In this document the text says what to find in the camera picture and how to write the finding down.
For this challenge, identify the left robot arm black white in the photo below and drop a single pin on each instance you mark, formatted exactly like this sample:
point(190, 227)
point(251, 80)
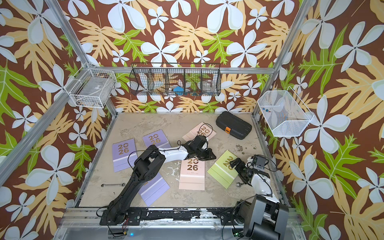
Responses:
point(146, 167)

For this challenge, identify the pink calendar back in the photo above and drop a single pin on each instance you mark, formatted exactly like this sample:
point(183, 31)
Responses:
point(203, 129)

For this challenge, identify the metal wrench left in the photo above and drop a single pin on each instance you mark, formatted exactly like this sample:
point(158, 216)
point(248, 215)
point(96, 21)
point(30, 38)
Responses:
point(113, 185)

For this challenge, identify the purple calendar far left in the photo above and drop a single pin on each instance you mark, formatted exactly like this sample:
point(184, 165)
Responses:
point(124, 155)

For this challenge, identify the purple calendar front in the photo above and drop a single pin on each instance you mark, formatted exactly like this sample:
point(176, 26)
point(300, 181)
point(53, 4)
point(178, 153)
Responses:
point(153, 189)

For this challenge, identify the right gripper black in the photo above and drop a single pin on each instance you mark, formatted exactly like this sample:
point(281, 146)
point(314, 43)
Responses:
point(239, 168)

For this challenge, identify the purple calendar back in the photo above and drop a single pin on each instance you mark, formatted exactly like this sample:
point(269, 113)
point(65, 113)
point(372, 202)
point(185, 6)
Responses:
point(157, 138)

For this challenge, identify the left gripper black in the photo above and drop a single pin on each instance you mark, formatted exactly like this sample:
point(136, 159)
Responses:
point(210, 155)

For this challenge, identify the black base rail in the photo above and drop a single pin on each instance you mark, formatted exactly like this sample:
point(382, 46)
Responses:
point(136, 216)

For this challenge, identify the blue object in basket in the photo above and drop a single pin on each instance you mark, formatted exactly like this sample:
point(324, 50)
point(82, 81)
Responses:
point(178, 91)

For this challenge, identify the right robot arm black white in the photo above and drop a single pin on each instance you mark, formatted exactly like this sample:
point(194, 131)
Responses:
point(263, 216)

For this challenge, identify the white wire basket left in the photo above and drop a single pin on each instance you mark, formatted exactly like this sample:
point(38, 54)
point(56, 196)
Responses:
point(92, 87)

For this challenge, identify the black wire basket back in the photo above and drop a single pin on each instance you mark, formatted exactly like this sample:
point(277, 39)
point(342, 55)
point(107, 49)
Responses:
point(197, 79)

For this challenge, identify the white wire basket right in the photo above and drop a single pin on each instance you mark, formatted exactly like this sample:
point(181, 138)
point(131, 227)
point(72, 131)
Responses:
point(285, 113)

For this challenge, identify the green calendar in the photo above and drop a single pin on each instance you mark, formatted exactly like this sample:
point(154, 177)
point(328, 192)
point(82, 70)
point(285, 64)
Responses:
point(222, 171)

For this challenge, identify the white wire basket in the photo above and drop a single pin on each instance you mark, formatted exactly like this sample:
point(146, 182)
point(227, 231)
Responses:
point(285, 113)
point(92, 87)

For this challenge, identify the purple calendar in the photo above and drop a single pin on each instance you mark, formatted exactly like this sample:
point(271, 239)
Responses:
point(124, 155)
point(153, 189)
point(157, 138)

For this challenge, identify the pink calendar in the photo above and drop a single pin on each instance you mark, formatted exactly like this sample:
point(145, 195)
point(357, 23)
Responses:
point(192, 175)
point(203, 129)

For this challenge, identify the pink calendar centre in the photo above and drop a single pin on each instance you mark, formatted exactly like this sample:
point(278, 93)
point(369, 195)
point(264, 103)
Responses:
point(192, 175)

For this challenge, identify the black tool case orange latch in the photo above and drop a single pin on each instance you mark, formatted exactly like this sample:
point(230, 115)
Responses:
point(233, 125)

